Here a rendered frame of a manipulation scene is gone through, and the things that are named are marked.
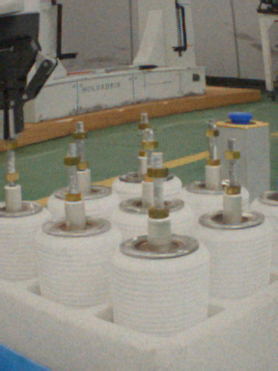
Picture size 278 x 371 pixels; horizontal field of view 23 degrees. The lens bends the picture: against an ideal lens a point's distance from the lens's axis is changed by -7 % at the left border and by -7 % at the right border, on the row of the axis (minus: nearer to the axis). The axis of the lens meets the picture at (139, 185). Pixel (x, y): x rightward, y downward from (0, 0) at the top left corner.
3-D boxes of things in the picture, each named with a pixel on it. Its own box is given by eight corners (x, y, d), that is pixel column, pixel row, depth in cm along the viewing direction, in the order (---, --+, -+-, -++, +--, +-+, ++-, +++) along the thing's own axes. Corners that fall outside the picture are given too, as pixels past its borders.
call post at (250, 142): (208, 311, 116) (209, 125, 110) (233, 299, 121) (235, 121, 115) (241, 319, 111) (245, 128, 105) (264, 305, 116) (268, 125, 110)
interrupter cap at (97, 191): (123, 197, 92) (123, 191, 92) (68, 206, 88) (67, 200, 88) (97, 186, 98) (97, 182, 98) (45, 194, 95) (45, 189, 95)
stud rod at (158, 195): (166, 233, 69) (164, 153, 67) (157, 236, 68) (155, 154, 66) (160, 231, 69) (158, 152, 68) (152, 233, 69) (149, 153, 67)
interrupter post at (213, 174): (211, 193, 92) (211, 167, 91) (201, 190, 94) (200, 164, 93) (226, 190, 93) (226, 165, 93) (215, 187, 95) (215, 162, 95)
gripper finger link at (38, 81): (45, 57, 78) (15, 94, 81) (55, 66, 78) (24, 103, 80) (54, 55, 81) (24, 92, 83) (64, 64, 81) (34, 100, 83)
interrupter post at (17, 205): (10, 215, 84) (8, 188, 83) (2, 212, 86) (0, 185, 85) (26, 213, 85) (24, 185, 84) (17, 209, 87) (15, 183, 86)
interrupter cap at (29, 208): (2, 223, 80) (1, 217, 80) (-22, 211, 86) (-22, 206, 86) (54, 214, 85) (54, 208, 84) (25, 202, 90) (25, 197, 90)
